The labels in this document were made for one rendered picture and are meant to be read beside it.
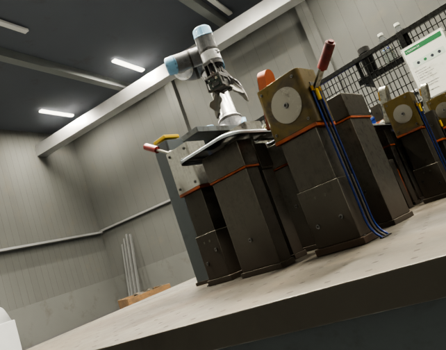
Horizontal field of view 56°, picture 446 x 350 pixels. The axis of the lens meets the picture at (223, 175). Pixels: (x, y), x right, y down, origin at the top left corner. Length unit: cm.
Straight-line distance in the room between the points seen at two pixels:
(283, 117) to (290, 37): 1112
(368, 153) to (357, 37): 1049
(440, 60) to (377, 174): 148
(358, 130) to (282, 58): 1088
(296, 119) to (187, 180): 36
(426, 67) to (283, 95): 167
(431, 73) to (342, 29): 924
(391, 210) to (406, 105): 50
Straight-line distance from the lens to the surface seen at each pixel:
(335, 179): 81
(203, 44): 167
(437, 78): 245
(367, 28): 1151
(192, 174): 106
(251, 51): 1231
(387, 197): 104
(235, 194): 93
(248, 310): 54
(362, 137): 105
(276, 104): 87
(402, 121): 146
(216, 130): 140
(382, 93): 149
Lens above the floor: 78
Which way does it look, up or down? 9 degrees up
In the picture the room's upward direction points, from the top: 20 degrees counter-clockwise
